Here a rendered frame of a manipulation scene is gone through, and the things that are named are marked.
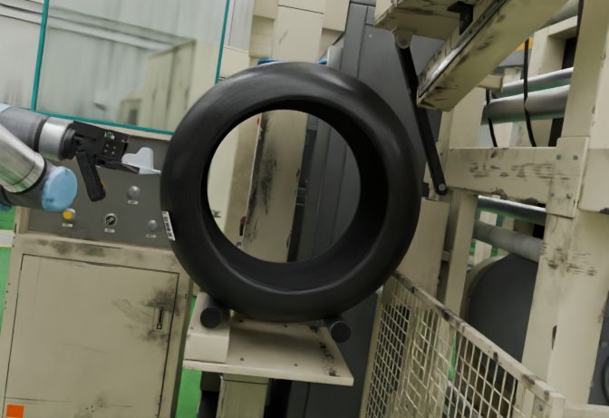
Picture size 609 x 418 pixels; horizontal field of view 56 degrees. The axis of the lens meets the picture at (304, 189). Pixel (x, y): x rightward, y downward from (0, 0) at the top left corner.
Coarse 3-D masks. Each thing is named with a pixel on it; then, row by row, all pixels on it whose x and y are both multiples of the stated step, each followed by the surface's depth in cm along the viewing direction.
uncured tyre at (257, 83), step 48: (240, 96) 117; (288, 96) 117; (336, 96) 119; (192, 144) 116; (384, 144) 121; (192, 192) 117; (384, 192) 148; (192, 240) 118; (384, 240) 122; (240, 288) 119; (288, 288) 122; (336, 288) 122
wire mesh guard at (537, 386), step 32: (416, 288) 134; (448, 320) 113; (384, 352) 153; (480, 352) 99; (416, 384) 126; (544, 384) 79; (384, 416) 145; (416, 416) 124; (448, 416) 108; (480, 416) 96; (544, 416) 77
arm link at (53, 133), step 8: (48, 120) 121; (56, 120) 122; (48, 128) 120; (56, 128) 121; (64, 128) 121; (40, 136) 120; (48, 136) 120; (56, 136) 120; (64, 136) 122; (40, 144) 120; (48, 144) 120; (56, 144) 120; (40, 152) 121; (48, 152) 121; (56, 152) 121
